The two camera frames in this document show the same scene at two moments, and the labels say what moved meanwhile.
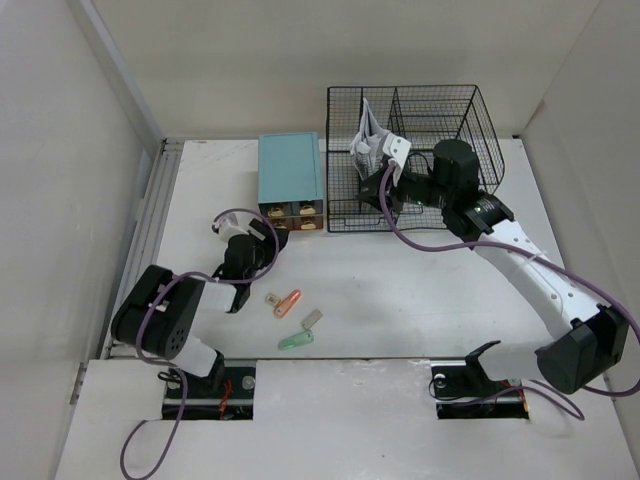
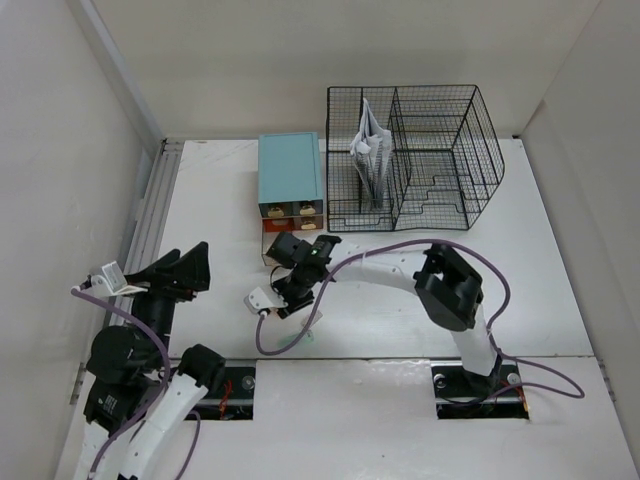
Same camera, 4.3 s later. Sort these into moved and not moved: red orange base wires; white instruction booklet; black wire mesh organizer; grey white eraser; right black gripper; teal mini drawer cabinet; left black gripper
Moved: right black gripper; left black gripper
Not moved: grey white eraser; black wire mesh organizer; teal mini drawer cabinet; white instruction booklet; red orange base wires
